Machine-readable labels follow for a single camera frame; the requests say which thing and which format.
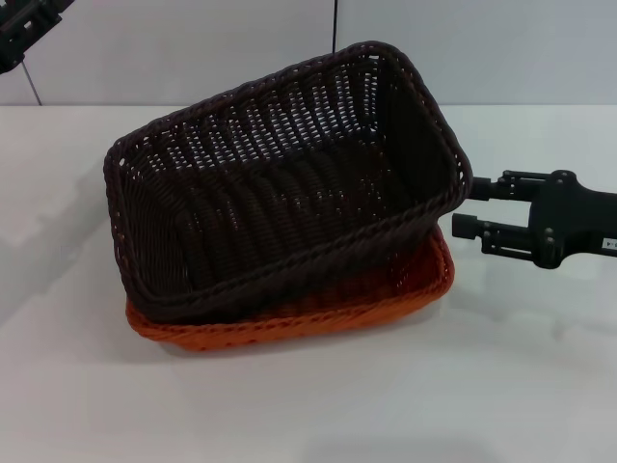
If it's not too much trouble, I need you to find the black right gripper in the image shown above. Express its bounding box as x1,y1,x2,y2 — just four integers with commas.
451,168,617,269

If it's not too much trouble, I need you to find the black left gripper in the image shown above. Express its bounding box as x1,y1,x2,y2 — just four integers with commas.
0,0,64,73

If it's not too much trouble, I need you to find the orange woven plastic basket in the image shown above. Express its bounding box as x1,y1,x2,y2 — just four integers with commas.
123,226,457,352

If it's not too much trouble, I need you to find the dark brown woven plastic basket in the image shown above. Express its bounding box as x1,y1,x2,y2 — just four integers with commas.
103,41,474,322

